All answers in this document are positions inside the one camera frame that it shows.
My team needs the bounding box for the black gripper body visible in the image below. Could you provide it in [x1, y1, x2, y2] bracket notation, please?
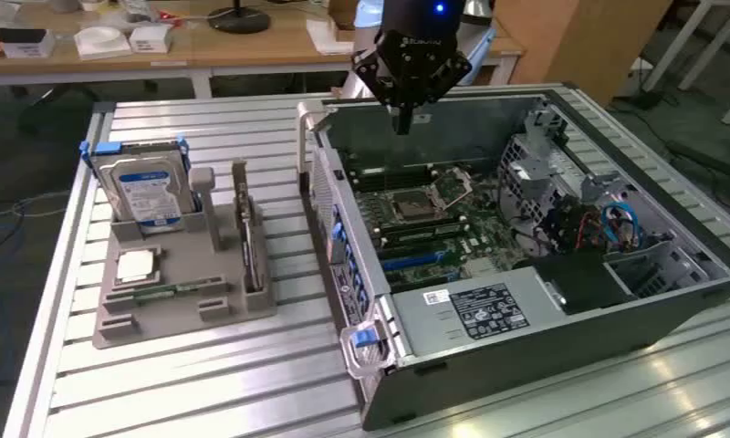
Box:
[373, 0, 465, 105]

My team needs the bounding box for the black graphics card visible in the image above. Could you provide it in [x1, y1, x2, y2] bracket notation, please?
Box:
[231, 158, 268, 293]

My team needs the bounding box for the blue expansion slot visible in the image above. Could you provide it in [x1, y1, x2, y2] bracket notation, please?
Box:
[380, 248, 451, 271]

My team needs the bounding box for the white paper stack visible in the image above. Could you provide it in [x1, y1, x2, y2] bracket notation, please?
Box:
[305, 17, 359, 56]

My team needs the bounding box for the brown cardboard box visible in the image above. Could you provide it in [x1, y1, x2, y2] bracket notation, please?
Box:
[328, 0, 360, 29]

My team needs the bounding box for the wooden desk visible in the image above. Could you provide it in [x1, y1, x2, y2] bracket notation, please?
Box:
[0, 0, 525, 99]

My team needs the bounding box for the wooden cabinet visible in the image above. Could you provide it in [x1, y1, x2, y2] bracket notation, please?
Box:
[511, 0, 675, 106]

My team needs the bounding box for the black lamp base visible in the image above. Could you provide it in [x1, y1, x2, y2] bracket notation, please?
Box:
[208, 0, 273, 35]

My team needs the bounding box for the metal socket cover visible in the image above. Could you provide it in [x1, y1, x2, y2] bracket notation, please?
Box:
[429, 164, 477, 214]

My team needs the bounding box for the metal drive cage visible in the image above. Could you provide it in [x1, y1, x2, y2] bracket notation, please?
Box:
[497, 99, 592, 238]

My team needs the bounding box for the CPU socket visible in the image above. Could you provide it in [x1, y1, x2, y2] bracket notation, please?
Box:
[388, 189, 445, 224]

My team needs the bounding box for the white device red button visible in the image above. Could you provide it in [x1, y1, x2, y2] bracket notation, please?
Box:
[624, 58, 656, 99]

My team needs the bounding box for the small white labelled box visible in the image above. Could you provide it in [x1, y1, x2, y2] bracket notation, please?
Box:
[128, 25, 176, 55]

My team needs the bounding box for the white printed packet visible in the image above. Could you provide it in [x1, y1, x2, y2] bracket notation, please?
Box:
[124, 0, 163, 23]

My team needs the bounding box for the white bowl holder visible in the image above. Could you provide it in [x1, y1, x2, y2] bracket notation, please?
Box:
[73, 26, 133, 61]

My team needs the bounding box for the hard disk blue caddy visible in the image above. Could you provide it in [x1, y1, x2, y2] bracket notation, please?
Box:
[77, 140, 197, 228]

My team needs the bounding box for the white box black lid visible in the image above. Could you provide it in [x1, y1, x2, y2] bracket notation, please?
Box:
[0, 27, 59, 59]

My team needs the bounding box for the grey power supply unit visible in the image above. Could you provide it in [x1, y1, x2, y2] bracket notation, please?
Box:
[391, 266, 571, 357]

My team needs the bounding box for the green RAM stick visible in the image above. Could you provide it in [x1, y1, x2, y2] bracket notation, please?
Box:
[105, 280, 227, 302]

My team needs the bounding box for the silver CPU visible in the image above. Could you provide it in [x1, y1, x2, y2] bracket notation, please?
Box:
[115, 250, 159, 280]

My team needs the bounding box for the blue case latch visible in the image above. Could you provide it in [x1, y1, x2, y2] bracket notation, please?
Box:
[351, 328, 383, 350]

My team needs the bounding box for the grey parts rack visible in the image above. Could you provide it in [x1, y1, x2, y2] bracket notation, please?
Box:
[91, 166, 280, 350]

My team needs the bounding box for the black open PC case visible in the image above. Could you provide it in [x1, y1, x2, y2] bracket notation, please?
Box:
[296, 89, 730, 433]

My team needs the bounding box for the white table frame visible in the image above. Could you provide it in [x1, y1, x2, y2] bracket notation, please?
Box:
[641, 0, 730, 124]

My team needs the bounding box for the blue wire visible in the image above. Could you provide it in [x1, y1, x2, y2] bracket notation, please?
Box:
[601, 200, 647, 250]

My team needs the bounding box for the red wire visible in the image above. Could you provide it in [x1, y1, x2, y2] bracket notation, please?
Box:
[575, 214, 604, 250]

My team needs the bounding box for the grey disk bay bracket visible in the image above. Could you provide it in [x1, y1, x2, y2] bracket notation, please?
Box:
[601, 239, 711, 300]

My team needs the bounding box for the blue floor cable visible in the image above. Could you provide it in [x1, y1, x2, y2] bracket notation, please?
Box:
[0, 195, 27, 393]

